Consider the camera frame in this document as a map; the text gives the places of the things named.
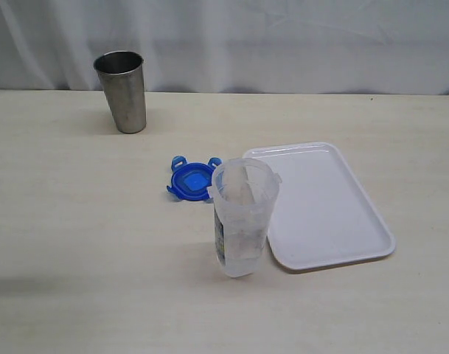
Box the blue plastic container lid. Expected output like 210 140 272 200
167 156 222 201

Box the stainless steel cup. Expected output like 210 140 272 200
94 51 147 134

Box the clear plastic container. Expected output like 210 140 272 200
208 158 282 278

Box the white plastic tray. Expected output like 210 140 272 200
244 142 396 271

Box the white backdrop curtain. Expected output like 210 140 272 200
0 1 449 95

